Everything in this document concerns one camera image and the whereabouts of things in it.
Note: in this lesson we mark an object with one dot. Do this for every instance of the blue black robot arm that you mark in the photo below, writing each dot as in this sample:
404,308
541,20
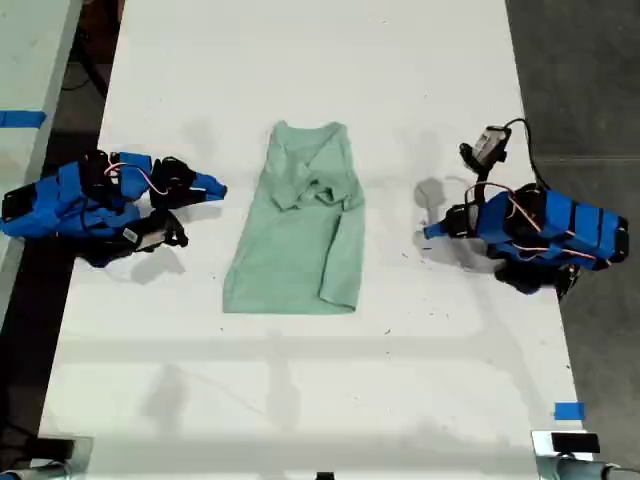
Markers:
560,227
40,210

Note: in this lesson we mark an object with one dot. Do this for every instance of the small black box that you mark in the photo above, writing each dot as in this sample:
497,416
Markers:
575,442

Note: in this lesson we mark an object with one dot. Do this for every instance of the dark grey box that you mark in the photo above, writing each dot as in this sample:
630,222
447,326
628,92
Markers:
60,450

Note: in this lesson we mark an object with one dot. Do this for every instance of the small black clamp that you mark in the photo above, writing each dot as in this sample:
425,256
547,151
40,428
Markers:
325,476

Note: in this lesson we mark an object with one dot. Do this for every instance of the short black camera stalk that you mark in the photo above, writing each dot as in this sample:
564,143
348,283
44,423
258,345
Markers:
484,172
175,232

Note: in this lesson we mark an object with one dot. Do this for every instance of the pale green T-shirt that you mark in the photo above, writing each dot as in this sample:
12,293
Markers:
295,240

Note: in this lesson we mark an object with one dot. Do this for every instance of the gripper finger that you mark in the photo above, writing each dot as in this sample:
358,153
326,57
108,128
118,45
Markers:
437,235
207,195
440,226
210,182

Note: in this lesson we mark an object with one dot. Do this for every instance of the black camera box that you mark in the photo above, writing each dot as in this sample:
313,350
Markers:
145,239
487,141

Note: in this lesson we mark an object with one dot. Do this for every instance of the small blue tape square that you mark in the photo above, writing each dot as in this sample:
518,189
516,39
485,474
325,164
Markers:
569,411

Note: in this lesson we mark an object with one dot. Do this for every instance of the white side table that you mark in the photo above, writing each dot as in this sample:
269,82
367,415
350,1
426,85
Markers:
30,65

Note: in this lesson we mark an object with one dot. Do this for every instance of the long blue tape strip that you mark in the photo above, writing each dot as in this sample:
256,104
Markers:
22,119

